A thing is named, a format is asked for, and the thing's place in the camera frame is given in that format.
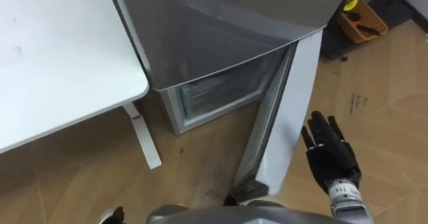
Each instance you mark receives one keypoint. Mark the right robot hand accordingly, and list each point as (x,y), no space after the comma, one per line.
(329,155)

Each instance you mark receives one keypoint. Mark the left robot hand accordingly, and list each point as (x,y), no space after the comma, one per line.
(114,216)

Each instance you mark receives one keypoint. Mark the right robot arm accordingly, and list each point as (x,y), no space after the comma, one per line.
(349,200)

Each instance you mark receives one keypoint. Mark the open grey fridge door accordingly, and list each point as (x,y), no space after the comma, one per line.
(287,123)

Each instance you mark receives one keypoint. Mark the robot body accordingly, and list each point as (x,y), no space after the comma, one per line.
(247,216)

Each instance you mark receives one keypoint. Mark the orange storage basket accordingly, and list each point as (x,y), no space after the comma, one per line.
(362,23)

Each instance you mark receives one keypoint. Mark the white desk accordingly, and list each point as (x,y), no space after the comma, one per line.
(63,60)

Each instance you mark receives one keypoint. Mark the grey fridge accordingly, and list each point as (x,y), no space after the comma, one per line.
(214,33)

